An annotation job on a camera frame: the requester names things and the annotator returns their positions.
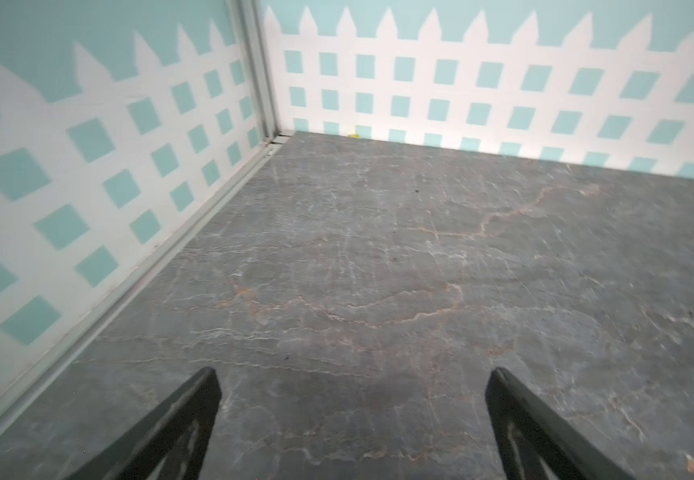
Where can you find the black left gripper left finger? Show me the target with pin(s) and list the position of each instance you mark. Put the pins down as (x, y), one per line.
(171, 441)

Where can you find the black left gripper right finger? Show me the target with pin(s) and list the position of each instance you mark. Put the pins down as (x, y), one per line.
(534, 442)

